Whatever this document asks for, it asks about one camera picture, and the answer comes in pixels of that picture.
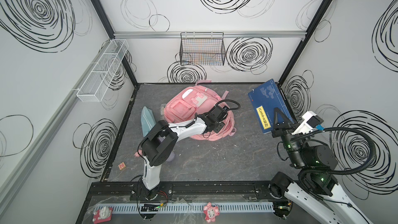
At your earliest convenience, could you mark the blue book yellow label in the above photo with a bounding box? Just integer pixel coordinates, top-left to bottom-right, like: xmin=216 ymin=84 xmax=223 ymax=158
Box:
xmin=247 ymin=79 xmax=295 ymax=134

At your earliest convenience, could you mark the pink student backpack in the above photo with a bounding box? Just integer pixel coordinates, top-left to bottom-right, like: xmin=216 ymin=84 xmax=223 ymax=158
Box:
xmin=164 ymin=80 xmax=236 ymax=141

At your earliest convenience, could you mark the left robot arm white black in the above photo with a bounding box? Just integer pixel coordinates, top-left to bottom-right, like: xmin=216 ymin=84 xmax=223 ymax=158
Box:
xmin=139 ymin=104 xmax=231 ymax=200

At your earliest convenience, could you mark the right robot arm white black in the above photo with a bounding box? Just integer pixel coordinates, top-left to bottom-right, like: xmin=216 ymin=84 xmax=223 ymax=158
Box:
xmin=268 ymin=107 xmax=376 ymax=224

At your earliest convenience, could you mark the clear plastic pen case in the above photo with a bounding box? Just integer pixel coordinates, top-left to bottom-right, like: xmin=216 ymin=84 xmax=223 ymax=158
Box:
xmin=160 ymin=104 xmax=167 ymax=116

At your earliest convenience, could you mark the purple pencil pouch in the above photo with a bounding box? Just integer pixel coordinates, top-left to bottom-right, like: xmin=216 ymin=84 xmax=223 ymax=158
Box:
xmin=166 ymin=151 xmax=175 ymax=162

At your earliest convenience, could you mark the teal folded cloth pouch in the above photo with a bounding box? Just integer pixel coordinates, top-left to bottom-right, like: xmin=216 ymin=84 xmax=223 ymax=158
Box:
xmin=141 ymin=106 xmax=156 ymax=136

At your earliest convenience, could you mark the small pink eraser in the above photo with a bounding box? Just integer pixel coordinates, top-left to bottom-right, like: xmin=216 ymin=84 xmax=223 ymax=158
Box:
xmin=135 ymin=149 xmax=142 ymax=157

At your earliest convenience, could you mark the pink plush toy centre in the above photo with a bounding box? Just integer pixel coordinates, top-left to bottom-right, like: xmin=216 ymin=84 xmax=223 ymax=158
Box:
xmin=203 ymin=202 xmax=220 ymax=223

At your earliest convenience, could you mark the pink white toy left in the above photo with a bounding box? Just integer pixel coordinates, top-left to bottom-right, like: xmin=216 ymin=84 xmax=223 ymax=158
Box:
xmin=92 ymin=206 xmax=113 ymax=224

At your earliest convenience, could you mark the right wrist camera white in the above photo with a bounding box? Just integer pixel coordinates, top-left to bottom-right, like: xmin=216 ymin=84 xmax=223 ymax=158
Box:
xmin=292 ymin=111 xmax=324 ymax=135

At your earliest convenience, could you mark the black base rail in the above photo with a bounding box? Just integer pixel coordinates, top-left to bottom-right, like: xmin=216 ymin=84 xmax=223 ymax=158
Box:
xmin=86 ymin=180 xmax=285 ymax=201

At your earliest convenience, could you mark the white slotted cable duct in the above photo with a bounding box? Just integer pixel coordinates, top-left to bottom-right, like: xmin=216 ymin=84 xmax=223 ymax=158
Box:
xmin=93 ymin=202 xmax=275 ymax=214

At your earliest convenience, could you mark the black wire wall basket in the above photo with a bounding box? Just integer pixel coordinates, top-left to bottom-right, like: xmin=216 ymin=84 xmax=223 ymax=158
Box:
xmin=179 ymin=32 xmax=227 ymax=66

